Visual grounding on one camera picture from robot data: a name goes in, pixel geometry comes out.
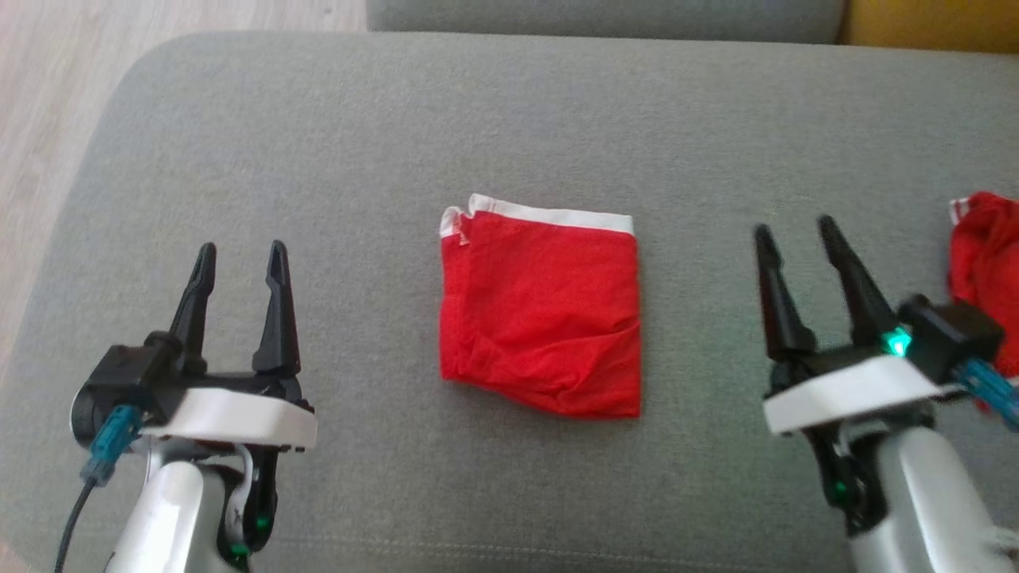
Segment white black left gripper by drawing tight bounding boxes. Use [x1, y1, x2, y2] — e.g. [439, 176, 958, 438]
[139, 240, 319, 571]

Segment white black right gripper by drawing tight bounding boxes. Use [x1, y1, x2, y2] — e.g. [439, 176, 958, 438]
[752, 214, 966, 536]

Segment red jersey with white stripes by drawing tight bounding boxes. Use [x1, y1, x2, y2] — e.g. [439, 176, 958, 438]
[947, 191, 1019, 415]

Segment red mesh shorts white trim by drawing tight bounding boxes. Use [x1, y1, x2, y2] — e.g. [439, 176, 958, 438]
[438, 193, 643, 420]

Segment yellow sofa backrest cushion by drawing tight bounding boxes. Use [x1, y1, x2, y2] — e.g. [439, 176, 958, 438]
[839, 0, 1019, 56]

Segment grey sofa chaise seat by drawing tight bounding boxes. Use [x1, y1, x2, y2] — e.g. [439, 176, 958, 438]
[0, 32, 1019, 573]

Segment black cable teal connector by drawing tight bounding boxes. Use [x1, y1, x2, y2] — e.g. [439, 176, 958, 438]
[951, 357, 1019, 432]
[51, 403, 146, 573]

